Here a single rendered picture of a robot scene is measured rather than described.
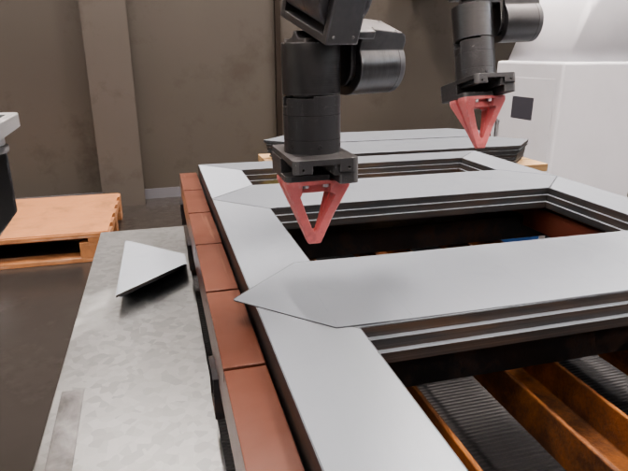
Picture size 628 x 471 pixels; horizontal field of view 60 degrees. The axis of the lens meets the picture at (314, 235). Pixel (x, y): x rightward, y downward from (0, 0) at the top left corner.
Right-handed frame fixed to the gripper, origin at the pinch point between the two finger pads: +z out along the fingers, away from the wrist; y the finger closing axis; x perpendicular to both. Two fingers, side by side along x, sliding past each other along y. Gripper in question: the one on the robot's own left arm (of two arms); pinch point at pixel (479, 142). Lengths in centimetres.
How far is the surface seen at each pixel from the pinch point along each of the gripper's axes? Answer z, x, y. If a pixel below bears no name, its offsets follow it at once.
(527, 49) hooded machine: -73, -206, 258
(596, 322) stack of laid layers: 21.5, 2.1, -23.8
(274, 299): 15.6, 35.7, -14.9
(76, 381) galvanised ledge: 27, 60, 6
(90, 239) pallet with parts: 24, 87, 249
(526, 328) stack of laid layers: 20.9, 10.5, -23.2
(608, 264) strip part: 17.2, -7.2, -16.1
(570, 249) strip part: 15.7, -6.5, -10.2
